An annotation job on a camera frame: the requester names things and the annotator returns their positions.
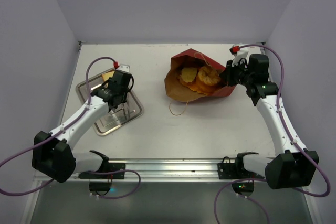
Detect sugared round fake bun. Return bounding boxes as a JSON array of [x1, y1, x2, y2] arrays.
[[197, 66, 220, 86]]

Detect fake triangle sandwich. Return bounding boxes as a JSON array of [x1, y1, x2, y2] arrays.
[[102, 70, 115, 81]]

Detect red brown paper bag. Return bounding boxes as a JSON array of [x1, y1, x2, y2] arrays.
[[164, 48, 236, 105]]

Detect fake bread slice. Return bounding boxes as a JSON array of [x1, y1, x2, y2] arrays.
[[180, 67, 198, 83]]

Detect metal tongs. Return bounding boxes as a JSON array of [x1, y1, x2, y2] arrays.
[[122, 99, 132, 120]]

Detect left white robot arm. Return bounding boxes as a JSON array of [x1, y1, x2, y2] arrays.
[[32, 68, 134, 183]]

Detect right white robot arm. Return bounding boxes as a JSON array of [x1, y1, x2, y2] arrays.
[[220, 53, 319, 189]]

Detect flat orange fake pastry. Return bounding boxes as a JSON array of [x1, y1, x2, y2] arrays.
[[180, 79, 220, 95]]

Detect stainless steel tray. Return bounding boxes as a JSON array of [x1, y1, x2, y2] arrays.
[[75, 68, 144, 136]]

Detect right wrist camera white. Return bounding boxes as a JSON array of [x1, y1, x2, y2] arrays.
[[229, 44, 249, 66]]

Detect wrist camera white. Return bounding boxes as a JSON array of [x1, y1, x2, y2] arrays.
[[113, 62, 130, 73], [229, 44, 249, 66]]

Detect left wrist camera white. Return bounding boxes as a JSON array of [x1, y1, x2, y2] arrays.
[[113, 62, 130, 73]]

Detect aluminium mounting rail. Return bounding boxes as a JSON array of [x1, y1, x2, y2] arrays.
[[31, 157, 312, 183]]

